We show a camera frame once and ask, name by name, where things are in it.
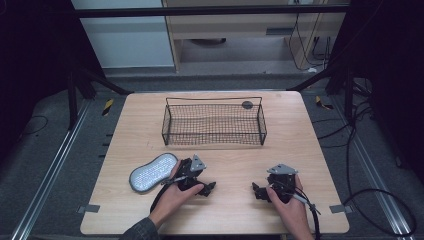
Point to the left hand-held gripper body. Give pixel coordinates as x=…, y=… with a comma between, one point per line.
x=190, y=173

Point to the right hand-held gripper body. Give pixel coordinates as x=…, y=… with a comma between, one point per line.
x=282, y=185

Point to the person's right hand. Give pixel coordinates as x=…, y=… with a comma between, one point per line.
x=293, y=213

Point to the person's left hand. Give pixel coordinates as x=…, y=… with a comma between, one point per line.
x=171, y=200

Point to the grey oval sponge pad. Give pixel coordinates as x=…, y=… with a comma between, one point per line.
x=152, y=173

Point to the black round table grommet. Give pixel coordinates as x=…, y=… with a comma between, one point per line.
x=247, y=105

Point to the yellow black striped tape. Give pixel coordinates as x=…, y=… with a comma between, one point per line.
x=107, y=107
x=322, y=103

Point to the black metal stand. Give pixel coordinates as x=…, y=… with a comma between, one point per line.
x=348, y=93
x=71, y=100

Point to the light wooden desk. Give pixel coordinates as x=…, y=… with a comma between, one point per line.
x=233, y=30

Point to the white cabinet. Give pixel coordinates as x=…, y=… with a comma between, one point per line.
x=126, y=36

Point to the dark curtain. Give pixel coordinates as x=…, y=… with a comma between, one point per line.
x=36, y=60
x=390, y=76

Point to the grey table bracket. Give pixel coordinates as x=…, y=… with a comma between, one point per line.
x=340, y=209
x=89, y=208

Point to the aluminium floor rail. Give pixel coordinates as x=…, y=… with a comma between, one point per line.
x=50, y=176
x=376, y=180

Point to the black horizontal frame bar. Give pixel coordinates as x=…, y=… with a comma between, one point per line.
x=200, y=11

